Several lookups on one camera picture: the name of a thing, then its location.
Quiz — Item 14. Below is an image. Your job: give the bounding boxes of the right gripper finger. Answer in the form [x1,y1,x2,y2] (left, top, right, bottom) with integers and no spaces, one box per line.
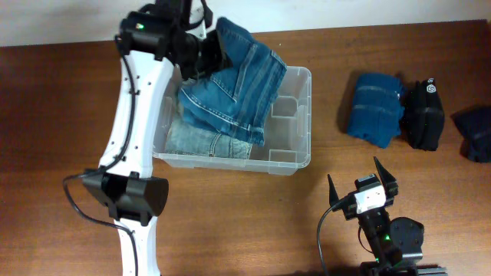
[328,174,340,208]
[374,156,397,185]

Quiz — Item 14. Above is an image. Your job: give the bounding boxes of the dark blue jeans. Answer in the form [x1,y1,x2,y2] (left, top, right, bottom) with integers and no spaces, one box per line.
[178,17,287,146]

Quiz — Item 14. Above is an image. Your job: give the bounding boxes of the clear plastic storage container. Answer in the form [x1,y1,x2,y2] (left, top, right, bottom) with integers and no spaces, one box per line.
[153,66,311,176]

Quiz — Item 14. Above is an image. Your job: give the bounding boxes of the black garment with logo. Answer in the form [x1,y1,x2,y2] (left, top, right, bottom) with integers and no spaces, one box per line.
[402,78,445,151]

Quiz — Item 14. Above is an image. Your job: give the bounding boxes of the light blue jeans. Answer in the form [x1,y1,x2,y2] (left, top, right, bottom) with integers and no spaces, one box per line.
[164,115,252,159]

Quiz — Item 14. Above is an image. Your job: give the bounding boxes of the teal blue garment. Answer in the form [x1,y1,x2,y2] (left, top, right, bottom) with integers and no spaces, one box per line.
[347,73,405,149]

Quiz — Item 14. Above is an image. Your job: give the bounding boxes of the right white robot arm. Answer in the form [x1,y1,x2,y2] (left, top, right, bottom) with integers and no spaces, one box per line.
[316,158,448,276]

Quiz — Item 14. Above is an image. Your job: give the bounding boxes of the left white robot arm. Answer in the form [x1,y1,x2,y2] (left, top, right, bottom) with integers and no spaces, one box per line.
[79,1,232,275]

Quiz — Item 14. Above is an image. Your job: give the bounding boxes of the dark navy folded garment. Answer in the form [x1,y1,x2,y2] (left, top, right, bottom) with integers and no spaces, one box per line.
[453,106,490,163]

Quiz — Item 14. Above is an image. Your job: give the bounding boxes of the right black cable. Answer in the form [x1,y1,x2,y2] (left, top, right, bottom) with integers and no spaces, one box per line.
[316,199,352,276]

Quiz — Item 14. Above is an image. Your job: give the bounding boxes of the black cable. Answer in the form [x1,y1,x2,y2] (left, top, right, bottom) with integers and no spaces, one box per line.
[62,34,140,276]
[316,199,352,276]

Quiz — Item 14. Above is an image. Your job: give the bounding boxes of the left black cable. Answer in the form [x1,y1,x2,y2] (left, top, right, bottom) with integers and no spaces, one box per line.
[62,34,140,276]

